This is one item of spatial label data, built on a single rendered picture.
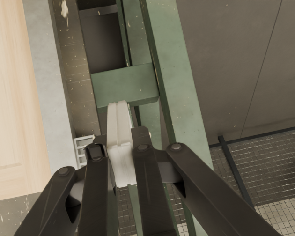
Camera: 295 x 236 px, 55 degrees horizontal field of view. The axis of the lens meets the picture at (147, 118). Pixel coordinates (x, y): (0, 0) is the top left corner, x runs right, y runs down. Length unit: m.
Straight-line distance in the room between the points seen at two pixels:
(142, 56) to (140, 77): 0.38
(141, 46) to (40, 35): 0.45
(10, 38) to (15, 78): 0.08
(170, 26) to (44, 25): 0.25
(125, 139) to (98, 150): 0.02
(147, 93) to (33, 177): 0.29
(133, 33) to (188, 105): 0.46
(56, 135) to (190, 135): 0.25
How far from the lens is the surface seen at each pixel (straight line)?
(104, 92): 0.63
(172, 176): 0.16
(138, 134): 0.19
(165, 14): 0.60
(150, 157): 0.15
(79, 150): 0.59
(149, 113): 1.24
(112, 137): 0.17
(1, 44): 0.66
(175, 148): 0.15
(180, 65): 0.56
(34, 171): 0.60
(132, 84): 0.63
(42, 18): 0.63
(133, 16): 0.92
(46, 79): 0.59
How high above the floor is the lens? 1.57
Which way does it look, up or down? 38 degrees down
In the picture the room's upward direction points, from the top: 166 degrees clockwise
